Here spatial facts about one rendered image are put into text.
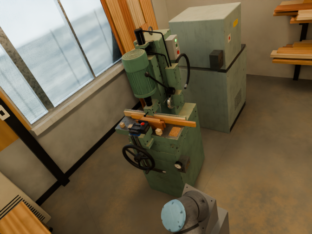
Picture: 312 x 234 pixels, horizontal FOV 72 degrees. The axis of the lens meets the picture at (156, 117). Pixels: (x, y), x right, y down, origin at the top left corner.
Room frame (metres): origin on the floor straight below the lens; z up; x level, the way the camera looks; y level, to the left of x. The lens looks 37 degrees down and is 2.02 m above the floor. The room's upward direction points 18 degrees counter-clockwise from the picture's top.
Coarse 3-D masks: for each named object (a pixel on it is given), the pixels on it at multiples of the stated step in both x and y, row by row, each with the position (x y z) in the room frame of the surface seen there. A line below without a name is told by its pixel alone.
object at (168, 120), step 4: (132, 116) 1.55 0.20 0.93; (136, 116) 1.52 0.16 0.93; (140, 116) 1.50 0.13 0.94; (164, 120) 1.36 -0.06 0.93; (168, 120) 1.34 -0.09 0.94; (172, 120) 1.31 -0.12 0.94; (176, 120) 1.30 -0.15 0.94; (180, 120) 1.28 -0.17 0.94; (176, 124) 1.29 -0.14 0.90; (180, 124) 1.27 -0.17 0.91; (184, 124) 1.25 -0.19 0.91; (188, 124) 1.23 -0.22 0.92; (192, 124) 1.21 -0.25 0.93
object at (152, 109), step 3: (153, 99) 1.49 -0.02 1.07; (156, 99) 1.47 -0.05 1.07; (153, 102) 1.45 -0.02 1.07; (156, 102) 1.45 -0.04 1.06; (153, 105) 1.41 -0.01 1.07; (156, 105) 1.44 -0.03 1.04; (144, 108) 1.41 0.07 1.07; (147, 108) 1.39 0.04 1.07; (150, 108) 1.38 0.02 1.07; (153, 108) 1.40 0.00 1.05; (156, 108) 1.43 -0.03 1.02; (144, 111) 1.41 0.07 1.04; (147, 111) 1.39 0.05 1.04; (150, 111) 1.37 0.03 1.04; (153, 111) 1.39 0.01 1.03; (147, 114) 1.40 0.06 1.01; (150, 114) 1.38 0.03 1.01; (153, 114) 1.38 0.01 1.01
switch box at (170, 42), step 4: (172, 36) 1.61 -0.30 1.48; (176, 36) 1.60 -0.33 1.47; (168, 40) 1.56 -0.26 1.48; (172, 40) 1.54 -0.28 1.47; (176, 40) 1.59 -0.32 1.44; (168, 44) 1.56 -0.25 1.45; (172, 44) 1.54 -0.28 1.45; (168, 48) 1.57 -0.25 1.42; (172, 48) 1.55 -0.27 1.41; (168, 52) 1.57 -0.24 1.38; (172, 52) 1.55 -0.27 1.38; (176, 52) 1.56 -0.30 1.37; (172, 56) 1.55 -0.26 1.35; (176, 56) 1.55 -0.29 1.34
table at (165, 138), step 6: (126, 120) 1.56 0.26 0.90; (132, 120) 1.53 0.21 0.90; (126, 126) 1.47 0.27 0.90; (168, 126) 1.31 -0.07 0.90; (174, 126) 1.28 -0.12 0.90; (180, 126) 1.26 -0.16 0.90; (186, 126) 1.27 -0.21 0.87; (120, 132) 1.47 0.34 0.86; (126, 132) 1.42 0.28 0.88; (162, 132) 1.26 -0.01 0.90; (168, 132) 1.24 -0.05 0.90; (180, 132) 1.20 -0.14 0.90; (156, 138) 1.24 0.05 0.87; (162, 138) 1.21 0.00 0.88; (168, 138) 1.18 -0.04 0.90; (174, 138) 1.15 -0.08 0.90; (180, 138) 1.17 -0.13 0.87; (132, 144) 1.28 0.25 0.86; (150, 144) 1.21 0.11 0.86
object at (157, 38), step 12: (144, 36) 1.68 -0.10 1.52; (156, 36) 1.59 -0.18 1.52; (168, 36) 1.63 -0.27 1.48; (156, 48) 1.52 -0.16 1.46; (168, 60) 1.57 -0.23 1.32; (168, 84) 1.51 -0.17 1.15; (180, 84) 1.66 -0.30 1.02; (168, 96) 1.52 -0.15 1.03; (168, 108) 1.54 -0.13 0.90; (180, 108) 1.59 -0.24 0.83
